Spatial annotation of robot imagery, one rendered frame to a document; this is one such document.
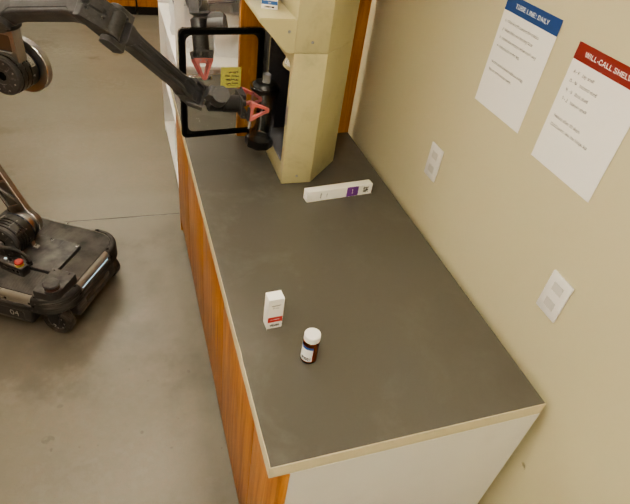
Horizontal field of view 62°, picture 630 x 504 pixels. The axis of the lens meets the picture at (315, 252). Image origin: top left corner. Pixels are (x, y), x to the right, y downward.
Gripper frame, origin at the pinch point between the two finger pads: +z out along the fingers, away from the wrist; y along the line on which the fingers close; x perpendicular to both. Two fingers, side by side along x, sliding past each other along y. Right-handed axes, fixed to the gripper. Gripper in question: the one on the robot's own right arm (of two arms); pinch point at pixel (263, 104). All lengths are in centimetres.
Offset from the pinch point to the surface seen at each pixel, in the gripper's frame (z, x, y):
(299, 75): 5.0, -17.4, -16.1
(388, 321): 14, 22, -87
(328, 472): -15, 31, -119
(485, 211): 44, -4, -74
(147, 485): -47, 120, -67
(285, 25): -2.0, -32.0, -15.8
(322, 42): 10.5, -28.2, -16.3
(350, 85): 42.7, -0.7, 19.3
